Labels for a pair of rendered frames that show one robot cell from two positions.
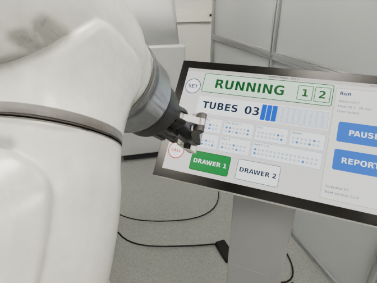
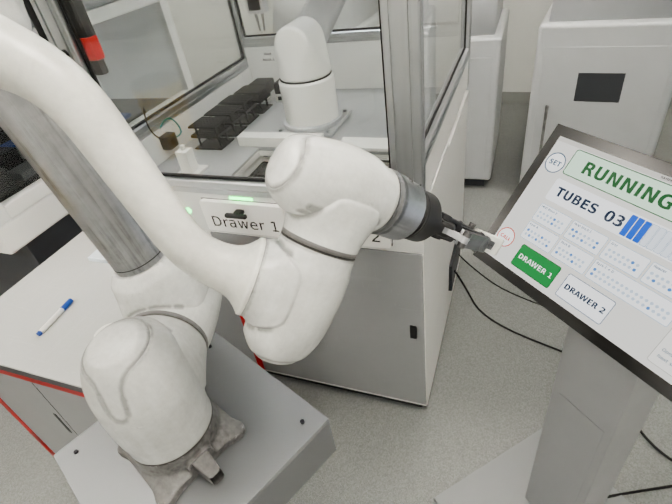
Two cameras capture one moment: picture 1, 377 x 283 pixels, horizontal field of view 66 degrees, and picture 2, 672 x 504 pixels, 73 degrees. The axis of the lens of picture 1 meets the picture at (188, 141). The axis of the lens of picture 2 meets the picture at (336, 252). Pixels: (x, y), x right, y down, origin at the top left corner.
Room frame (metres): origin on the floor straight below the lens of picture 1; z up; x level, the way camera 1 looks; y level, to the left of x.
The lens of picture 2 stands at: (-0.13, -0.26, 1.60)
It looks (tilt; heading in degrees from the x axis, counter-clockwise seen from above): 37 degrees down; 47
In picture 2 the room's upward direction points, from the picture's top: 10 degrees counter-clockwise
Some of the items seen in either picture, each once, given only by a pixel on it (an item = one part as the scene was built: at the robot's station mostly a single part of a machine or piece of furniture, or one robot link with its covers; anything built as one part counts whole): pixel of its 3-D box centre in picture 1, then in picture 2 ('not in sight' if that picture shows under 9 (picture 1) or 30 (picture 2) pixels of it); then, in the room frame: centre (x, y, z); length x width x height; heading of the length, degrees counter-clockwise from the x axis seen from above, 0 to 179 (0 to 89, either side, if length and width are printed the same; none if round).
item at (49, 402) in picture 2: not in sight; (140, 370); (0.09, 1.07, 0.38); 0.62 x 0.58 x 0.76; 111
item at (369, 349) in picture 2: not in sight; (332, 246); (0.98, 0.93, 0.40); 1.03 x 0.95 x 0.80; 111
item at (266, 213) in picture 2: not in sight; (244, 217); (0.52, 0.80, 0.87); 0.29 x 0.02 x 0.11; 111
